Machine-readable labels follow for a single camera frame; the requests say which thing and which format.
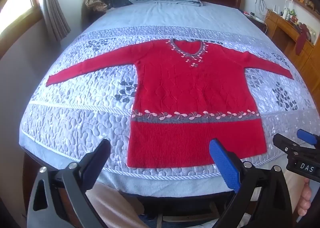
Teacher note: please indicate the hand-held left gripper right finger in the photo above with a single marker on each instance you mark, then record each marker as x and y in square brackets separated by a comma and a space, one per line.
[223, 160]

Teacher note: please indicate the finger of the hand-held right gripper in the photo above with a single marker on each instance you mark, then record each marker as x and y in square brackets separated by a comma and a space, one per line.
[308, 137]
[285, 143]

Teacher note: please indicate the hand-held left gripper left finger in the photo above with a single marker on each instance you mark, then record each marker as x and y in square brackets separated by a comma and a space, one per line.
[101, 153]

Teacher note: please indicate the red knitted sweater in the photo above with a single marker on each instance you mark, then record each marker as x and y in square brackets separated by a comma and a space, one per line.
[187, 88]

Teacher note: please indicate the person's right hand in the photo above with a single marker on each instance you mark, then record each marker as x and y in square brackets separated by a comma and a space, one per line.
[307, 198]

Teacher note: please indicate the quilted leaf-print bedspread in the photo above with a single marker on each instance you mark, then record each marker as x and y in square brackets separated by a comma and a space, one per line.
[82, 108]

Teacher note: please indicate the person's beige trouser leg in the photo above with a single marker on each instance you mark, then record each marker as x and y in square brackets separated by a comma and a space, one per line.
[112, 205]

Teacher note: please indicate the wooden bed footboard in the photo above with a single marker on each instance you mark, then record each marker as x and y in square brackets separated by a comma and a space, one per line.
[30, 165]

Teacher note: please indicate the dark red hanging cloth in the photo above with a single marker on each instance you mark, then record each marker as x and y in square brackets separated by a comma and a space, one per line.
[302, 40]

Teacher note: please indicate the dark bedside table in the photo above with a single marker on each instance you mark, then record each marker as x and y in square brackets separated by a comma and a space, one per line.
[256, 21]

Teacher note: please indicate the brown crumpled cloth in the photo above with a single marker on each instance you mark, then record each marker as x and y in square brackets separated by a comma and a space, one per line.
[95, 1]

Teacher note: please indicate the grey curtain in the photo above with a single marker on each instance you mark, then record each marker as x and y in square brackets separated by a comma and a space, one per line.
[53, 5]

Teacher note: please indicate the window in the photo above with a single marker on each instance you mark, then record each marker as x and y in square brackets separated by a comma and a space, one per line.
[15, 3]

